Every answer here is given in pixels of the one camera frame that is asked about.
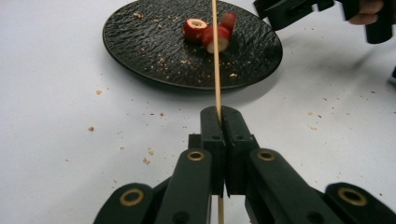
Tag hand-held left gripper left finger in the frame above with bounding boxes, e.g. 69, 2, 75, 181
188, 105, 226, 197

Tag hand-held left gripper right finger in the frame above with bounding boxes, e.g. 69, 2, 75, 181
220, 105, 260, 199

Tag red hawthorn fruit piece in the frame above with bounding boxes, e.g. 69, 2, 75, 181
219, 12, 238, 35
182, 18, 209, 43

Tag red sausage pieces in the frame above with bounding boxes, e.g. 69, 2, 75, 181
201, 25, 233, 54

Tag wooden skewer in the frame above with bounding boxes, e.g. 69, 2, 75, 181
210, 0, 226, 224

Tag black textured plate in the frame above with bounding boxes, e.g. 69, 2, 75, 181
102, 0, 284, 91

